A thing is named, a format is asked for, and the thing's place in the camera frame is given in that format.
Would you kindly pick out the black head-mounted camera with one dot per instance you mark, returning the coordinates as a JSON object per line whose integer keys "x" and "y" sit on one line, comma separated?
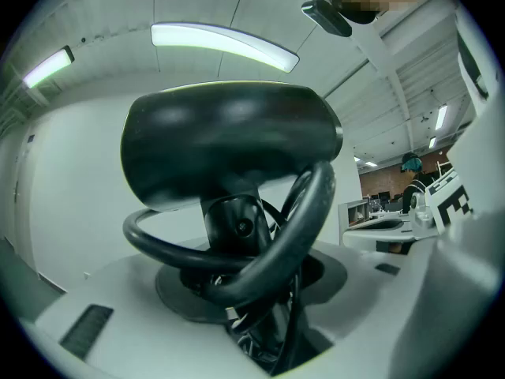
{"x": 327, "y": 16}

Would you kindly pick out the long curved ceiling light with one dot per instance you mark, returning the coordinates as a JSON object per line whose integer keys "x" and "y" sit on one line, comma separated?
{"x": 221, "y": 43}

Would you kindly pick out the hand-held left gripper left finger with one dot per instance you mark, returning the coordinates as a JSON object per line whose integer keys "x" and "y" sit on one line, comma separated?
{"x": 138, "y": 290}

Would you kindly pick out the small ceiling light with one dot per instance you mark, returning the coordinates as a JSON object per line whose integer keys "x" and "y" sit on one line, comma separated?
{"x": 442, "y": 117}
{"x": 432, "y": 142}

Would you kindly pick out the rectangular ceiling light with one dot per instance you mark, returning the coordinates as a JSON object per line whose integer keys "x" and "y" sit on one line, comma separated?
{"x": 47, "y": 67}

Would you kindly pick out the person's white shirt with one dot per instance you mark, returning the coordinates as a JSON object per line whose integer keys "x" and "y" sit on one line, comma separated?
{"x": 479, "y": 53}

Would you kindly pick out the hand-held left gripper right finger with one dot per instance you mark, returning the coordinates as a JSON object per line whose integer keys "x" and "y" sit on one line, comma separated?
{"x": 394, "y": 310}

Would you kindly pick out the black hair dryer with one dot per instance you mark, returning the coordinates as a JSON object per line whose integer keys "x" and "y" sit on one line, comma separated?
{"x": 221, "y": 140}

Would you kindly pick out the white shelf unit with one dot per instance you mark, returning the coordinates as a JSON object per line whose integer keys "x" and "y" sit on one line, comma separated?
{"x": 353, "y": 215}

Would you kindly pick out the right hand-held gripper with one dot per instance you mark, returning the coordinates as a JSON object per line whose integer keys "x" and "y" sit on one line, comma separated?
{"x": 450, "y": 201}

